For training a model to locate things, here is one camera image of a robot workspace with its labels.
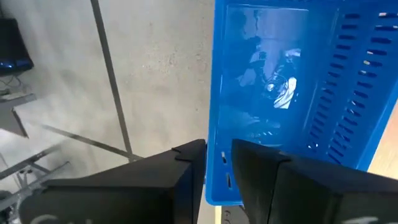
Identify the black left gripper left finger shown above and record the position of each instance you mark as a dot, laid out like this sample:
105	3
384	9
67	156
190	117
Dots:
140	193

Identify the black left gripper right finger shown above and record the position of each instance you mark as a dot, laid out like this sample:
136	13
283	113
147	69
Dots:
311	193

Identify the blue plastic basket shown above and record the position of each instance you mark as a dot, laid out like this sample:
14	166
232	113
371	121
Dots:
317	62

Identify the grey metal plate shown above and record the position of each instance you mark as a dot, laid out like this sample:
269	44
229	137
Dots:
12	115

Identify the black glossy box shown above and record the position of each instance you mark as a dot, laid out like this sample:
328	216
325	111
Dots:
14	46

